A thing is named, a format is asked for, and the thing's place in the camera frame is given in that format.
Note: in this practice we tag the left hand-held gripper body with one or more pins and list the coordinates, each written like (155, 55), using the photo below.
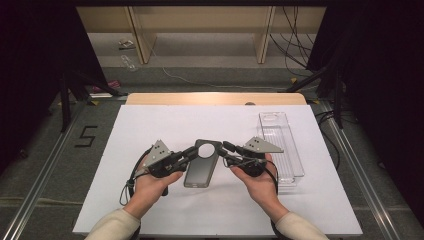
(159, 154)

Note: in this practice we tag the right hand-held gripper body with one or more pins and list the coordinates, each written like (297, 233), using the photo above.
(258, 146)

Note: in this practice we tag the grey phone case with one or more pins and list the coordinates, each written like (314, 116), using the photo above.
(200, 173)

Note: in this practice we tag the clear plastic packaging box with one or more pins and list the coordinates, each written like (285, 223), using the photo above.
(287, 160)

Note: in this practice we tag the person's left hand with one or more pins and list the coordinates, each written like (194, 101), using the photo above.
(150, 190)

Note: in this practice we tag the person's right hand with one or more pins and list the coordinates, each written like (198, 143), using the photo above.
(260, 190)

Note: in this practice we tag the white table sheet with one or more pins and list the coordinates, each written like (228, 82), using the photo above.
(226, 213)

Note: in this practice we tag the yellow tape piece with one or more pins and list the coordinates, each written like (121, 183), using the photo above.
(315, 101)
(293, 80)
(94, 102)

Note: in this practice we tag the white flat item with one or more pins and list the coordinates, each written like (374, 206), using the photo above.
(100, 95)

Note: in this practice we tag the pink item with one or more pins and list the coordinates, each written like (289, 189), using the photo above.
(113, 84)

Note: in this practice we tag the black metal stand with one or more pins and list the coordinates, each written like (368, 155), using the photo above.
(338, 100)
(65, 106)

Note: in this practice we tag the clear plastic item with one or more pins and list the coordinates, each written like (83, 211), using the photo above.
(128, 63)

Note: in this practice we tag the small grey item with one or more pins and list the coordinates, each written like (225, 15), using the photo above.
(126, 43)

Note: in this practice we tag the light wooden shelf unit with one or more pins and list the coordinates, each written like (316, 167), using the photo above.
(200, 20)

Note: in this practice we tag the black curtain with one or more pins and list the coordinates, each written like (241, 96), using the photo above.
(30, 66)
(383, 83)

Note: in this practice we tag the metal floor rail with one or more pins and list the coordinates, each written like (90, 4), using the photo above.
(370, 200)
(35, 190)

